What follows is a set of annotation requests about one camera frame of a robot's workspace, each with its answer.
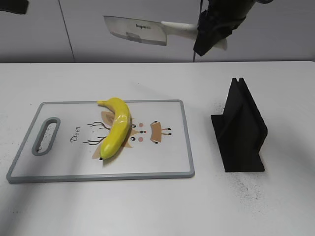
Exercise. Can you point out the white deer cutting board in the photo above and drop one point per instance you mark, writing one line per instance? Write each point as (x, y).
(63, 141)

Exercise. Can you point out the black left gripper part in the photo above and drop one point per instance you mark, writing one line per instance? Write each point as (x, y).
(14, 6)

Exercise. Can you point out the yellow plastic banana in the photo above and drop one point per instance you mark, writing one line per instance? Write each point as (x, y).
(120, 128)

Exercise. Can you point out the black knife stand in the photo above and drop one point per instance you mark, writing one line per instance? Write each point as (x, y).
(240, 130)

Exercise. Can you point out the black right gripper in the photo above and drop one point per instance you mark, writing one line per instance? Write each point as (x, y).
(216, 23)

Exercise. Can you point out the white-handled kitchen knife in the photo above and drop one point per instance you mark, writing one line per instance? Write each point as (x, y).
(148, 32)

